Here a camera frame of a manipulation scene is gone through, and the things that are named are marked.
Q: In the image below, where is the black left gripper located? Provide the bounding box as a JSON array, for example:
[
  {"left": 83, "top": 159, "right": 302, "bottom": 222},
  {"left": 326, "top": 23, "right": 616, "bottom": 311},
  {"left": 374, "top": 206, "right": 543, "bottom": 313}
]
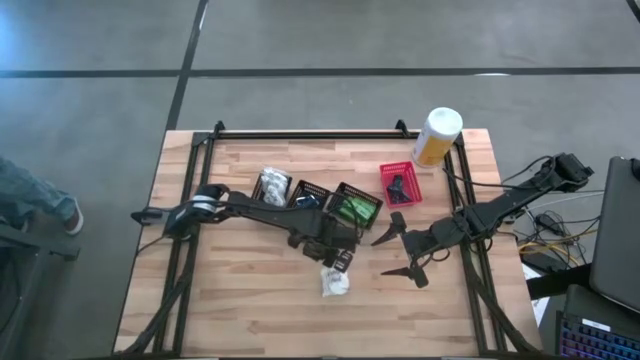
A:
[{"left": 287, "top": 219, "right": 362, "bottom": 274}]

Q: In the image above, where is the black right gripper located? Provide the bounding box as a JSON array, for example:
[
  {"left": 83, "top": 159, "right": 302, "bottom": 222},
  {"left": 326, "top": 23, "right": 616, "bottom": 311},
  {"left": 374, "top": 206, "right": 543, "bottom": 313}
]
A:
[{"left": 370, "top": 210, "right": 459, "bottom": 290}]

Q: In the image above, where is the green shampoo bottle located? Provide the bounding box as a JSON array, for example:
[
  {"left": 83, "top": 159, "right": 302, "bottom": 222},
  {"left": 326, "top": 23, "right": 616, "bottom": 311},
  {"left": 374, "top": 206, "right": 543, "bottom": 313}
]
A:
[
  {"left": 350, "top": 195, "right": 377, "bottom": 214},
  {"left": 340, "top": 205, "right": 369, "bottom": 226},
  {"left": 347, "top": 199, "right": 375, "bottom": 220}
]

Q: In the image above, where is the dark toiletry tube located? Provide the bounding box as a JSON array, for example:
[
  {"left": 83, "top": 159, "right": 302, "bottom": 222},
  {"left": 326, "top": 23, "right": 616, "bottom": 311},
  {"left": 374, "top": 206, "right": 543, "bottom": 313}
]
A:
[
  {"left": 387, "top": 173, "right": 409, "bottom": 194},
  {"left": 385, "top": 187, "right": 415, "bottom": 205}
]

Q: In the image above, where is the black slotted plastic basket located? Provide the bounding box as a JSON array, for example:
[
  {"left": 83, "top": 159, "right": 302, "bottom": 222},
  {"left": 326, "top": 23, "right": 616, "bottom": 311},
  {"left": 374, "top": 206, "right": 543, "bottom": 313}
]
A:
[
  {"left": 249, "top": 171, "right": 296, "bottom": 207},
  {"left": 326, "top": 181, "right": 385, "bottom": 231},
  {"left": 285, "top": 178, "right": 334, "bottom": 212}
]

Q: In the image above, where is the red slotted plastic basket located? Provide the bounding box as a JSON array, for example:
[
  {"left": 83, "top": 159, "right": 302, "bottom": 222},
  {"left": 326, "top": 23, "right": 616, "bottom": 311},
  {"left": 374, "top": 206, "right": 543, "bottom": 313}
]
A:
[{"left": 378, "top": 160, "right": 424, "bottom": 209}]

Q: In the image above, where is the white yellow wipes canister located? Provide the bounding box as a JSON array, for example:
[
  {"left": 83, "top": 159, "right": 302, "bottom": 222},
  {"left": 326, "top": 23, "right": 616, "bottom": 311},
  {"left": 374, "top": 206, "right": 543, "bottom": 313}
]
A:
[{"left": 412, "top": 106, "right": 465, "bottom": 169}]

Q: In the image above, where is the black power brick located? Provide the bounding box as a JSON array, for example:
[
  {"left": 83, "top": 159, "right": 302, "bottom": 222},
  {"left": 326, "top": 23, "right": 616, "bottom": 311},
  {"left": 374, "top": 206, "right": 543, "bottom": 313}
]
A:
[{"left": 519, "top": 251, "right": 569, "bottom": 275}]

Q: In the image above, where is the white paper sheet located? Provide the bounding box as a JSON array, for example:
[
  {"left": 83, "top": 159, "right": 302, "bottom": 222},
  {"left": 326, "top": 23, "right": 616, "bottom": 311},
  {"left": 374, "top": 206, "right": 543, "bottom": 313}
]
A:
[{"left": 522, "top": 264, "right": 549, "bottom": 326}]

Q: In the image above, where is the backlit black keyboard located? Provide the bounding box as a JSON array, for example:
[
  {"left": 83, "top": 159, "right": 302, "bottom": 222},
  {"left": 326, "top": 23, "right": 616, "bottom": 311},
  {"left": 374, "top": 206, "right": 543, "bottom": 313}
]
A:
[{"left": 555, "top": 309, "right": 640, "bottom": 360}]

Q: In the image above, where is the grey laptop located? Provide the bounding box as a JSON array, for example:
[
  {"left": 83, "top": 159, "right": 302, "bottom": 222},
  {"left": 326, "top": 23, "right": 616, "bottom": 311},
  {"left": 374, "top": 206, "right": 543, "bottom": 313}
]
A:
[{"left": 588, "top": 155, "right": 640, "bottom": 314}]

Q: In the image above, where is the grey metal stand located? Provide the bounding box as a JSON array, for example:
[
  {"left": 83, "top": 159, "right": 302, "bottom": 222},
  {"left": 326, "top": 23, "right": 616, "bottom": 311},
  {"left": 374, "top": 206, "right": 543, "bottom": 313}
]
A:
[{"left": 0, "top": 219, "right": 81, "bottom": 351}]

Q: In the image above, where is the person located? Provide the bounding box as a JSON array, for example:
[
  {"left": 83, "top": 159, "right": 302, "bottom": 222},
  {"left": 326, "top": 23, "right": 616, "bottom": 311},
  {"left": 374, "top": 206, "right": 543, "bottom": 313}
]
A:
[{"left": 0, "top": 155, "right": 85, "bottom": 237}]

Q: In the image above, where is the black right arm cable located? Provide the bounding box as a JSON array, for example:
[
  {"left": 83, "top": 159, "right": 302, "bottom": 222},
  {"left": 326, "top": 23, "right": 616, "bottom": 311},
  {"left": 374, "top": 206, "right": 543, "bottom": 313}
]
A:
[{"left": 442, "top": 154, "right": 556, "bottom": 191}]

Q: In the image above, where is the black metal table frame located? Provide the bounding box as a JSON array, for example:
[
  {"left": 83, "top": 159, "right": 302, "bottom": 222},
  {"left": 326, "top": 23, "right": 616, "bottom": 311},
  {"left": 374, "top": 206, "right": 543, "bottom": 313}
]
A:
[{"left": 122, "top": 119, "right": 544, "bottom": 359}]

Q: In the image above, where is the yellow cable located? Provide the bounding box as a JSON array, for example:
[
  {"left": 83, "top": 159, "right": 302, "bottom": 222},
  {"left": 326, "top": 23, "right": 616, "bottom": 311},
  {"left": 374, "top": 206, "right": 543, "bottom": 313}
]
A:
[{"left": 517, "top": 234, "right": 599, "bottom": 269}]

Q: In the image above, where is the black strap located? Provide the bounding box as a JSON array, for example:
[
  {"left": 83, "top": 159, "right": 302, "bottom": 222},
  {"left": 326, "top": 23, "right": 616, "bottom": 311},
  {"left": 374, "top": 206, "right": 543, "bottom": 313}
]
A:
[{"left": 527, "top": 263, "right": 594, "bottom": 301}]

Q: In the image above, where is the white cable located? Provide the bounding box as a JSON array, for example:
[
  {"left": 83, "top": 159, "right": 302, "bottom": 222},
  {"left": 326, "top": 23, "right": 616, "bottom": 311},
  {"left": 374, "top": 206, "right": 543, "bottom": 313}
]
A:
[{"left": 524, "top": 189, "right": 605, "bottom": 214}]

